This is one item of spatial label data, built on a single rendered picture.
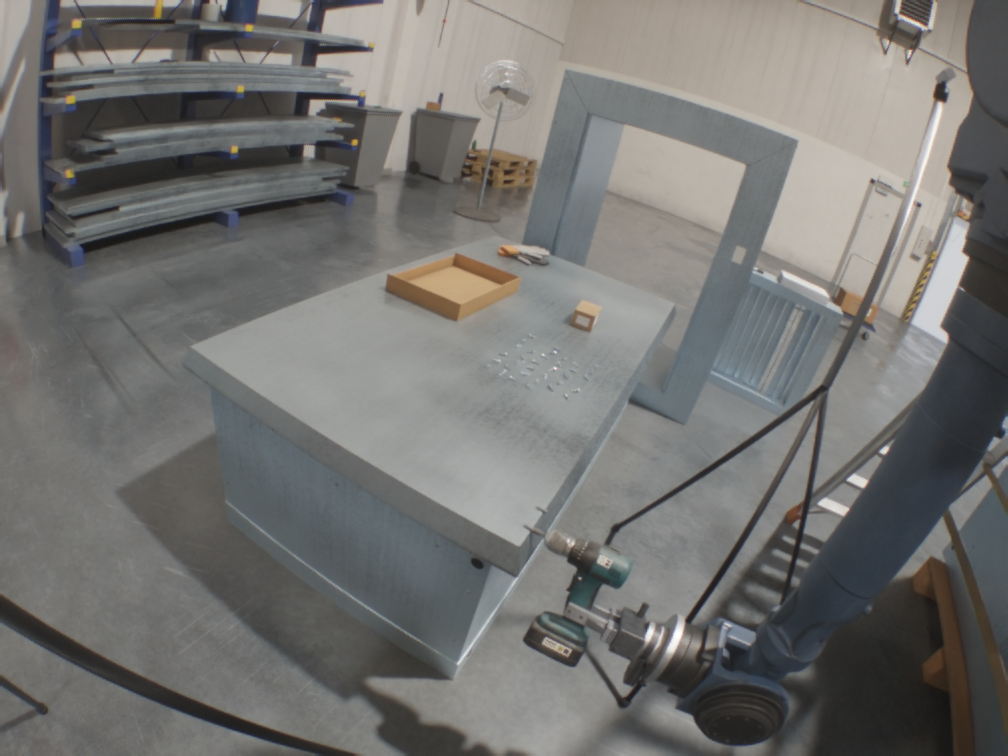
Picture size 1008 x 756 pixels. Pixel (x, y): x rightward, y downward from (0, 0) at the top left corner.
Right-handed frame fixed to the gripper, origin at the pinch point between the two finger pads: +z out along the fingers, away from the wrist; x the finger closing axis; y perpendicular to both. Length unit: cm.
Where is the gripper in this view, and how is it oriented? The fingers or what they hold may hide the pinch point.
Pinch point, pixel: (577, 608)
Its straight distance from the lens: 99.8
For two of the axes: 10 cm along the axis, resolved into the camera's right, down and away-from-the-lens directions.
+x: -2.7, -1.1, -9.6
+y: 4.1, -9.1, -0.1
